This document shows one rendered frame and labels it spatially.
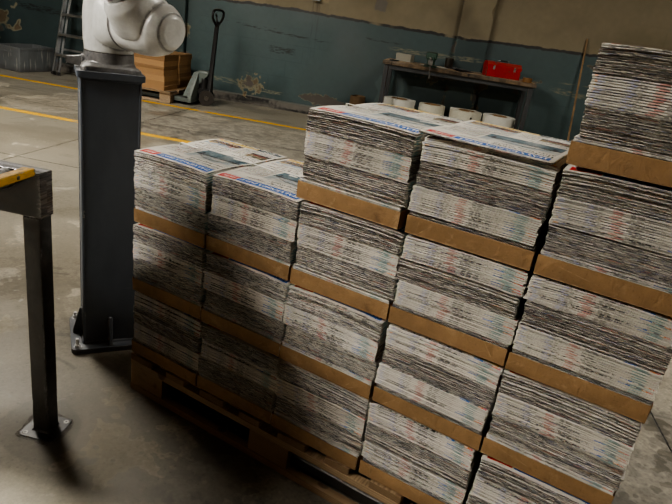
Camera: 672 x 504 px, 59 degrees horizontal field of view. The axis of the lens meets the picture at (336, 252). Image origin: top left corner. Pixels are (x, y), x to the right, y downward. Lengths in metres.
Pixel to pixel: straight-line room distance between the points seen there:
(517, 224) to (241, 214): 0.73
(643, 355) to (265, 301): 0.91
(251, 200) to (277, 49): 6.94
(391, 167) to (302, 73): 7.07
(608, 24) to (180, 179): 7.12
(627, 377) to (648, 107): 0.52
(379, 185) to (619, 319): 0.57
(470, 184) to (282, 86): 7.27
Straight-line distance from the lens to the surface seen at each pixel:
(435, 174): 1.30
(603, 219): 1.23
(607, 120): 1.21
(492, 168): 1.26
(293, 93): 8.43
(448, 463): 1.55
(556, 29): 8.24
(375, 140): 1.35
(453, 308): 1.36
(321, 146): 1.43
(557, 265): 1.26
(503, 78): 7.57
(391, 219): 1.36
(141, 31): 1.90
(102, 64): 2.10
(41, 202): 1.68
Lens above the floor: 1.26
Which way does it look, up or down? 21 degrees down
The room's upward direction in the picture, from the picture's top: 9 degrees clockwise
